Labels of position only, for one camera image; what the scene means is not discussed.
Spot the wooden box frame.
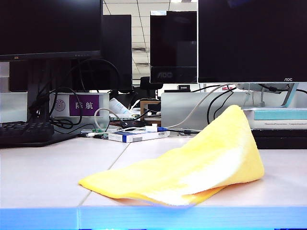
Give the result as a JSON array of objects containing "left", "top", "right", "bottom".
[{"left": 140, "top": 100, "right": 162, "bottom": 121}]

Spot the yellow microfiber rag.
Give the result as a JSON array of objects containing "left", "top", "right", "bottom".
[{"left": 78, "top": 104, "right": 265, "bottom": 207}]

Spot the white blue printed package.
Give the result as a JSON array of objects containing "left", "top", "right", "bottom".
[{"left": 109, "top": 98, "right": 133, "bottom": 116}]

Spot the black monitor back panel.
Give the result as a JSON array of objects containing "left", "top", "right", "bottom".
[{"left": 102, "top": 14, "right": 133, "bottom": 91}]

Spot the purple and white name plate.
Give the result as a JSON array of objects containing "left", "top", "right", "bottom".
[{"left": 49, "top": 92, "right": 110, "bottom": 118}]

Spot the black monitor with thin bezel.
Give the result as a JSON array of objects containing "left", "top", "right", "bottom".
[{"left": 0, "top": 0, "right": 104, "bottom": 62}]

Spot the teal cover book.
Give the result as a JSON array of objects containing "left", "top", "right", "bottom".
[{"left": 241, "top": 107, "right": 307, "bottom": 121}]

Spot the dark monitor stand with base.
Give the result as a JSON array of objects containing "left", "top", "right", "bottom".
[{"left": 0, "top": 59, "right": 80, "bottom": 148}]

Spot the black flat device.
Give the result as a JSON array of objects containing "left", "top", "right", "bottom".
[{"left": 119, "top": 119, "right": 147, "bottom": 128}]

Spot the beige cable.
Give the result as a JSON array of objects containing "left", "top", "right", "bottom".
[{"left": 94, "top": 83, "right": 232, "bottom": 135}]

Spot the large AOC monitor silver edge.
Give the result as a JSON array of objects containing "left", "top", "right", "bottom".
[{"left": 198, "top": 0, "right": 307, "bottom": 83}]

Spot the thin black cover book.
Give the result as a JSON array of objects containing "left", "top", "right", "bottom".
[{"left": 250, "top": 128, "right": 307, "bottom": 138}]

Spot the black keyboard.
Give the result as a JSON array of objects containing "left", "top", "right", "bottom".
[{"left": 0, "top": 121, "right": 55, "bottom": 144}]

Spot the white and blue cardboard box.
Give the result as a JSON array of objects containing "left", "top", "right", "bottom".
[{"left": 108, "top": 130, "right": 171, "bottom": 144}]

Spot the white spine book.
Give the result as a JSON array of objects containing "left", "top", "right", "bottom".
[{"left": 248, "top": 119, "right": 307, "bottom": 130}]

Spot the white thin cable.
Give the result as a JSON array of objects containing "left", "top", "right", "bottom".
[{"left": 87, "top": 126, "right": 147, "bottom": 138}]

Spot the green circuit board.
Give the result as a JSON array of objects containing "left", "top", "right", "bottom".
[{"left": 81, "top": 128, "right": 109, "bottom": 140}]

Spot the black cable on grey panel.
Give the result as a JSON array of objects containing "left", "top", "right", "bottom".
[{"left": 207, "top": 87, "right": 237, "bottom": 125}]

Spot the black AOC monitor glossy bezel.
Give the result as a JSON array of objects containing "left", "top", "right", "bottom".
[{"left": 150, "top": 10, "right": 199, "bottom": 84}]

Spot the black arched cable under monitor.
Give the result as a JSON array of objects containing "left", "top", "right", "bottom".
[{"left": 78, "top": 58, "right": 120, "bottom": 93}]

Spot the black looped cable by sign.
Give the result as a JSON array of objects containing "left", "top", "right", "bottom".
[{"left": 49, "top": 87, "right": 83, "bottom": 127}]

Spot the silver monitor stand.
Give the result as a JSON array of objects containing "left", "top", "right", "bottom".
[{"left": 236, "top": 82, "right": 301, "bottom": 108}]

